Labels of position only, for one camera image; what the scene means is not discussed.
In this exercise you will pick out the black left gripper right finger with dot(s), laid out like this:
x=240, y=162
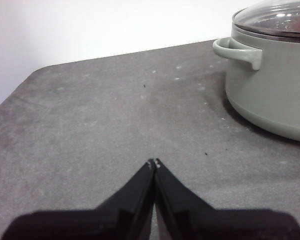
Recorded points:
x=202, y=225

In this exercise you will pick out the pale green electric cooking pot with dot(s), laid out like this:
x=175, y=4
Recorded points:
x=265, y=95

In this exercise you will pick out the glass lid with green knob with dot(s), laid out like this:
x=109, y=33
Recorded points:
x=265, y=17

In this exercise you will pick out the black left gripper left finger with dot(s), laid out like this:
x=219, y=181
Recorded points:
x=115, y=220

